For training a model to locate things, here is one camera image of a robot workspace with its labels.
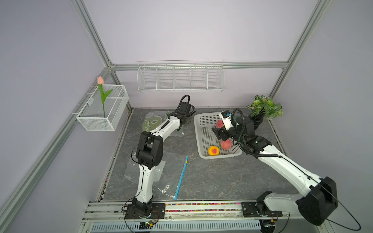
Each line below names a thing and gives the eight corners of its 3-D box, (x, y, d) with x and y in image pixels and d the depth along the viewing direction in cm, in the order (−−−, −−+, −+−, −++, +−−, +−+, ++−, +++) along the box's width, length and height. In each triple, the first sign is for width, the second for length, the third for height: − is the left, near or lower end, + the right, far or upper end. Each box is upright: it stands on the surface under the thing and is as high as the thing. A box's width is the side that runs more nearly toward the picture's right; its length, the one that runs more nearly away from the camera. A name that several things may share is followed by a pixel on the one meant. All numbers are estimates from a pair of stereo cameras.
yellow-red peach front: (208, 158, 94) (209, 153, 88) (208, 150, 97) (208, 145, 92) (218, 158, 94) (219, 153, 88) (217, 150, 97) (218, 145, 92)
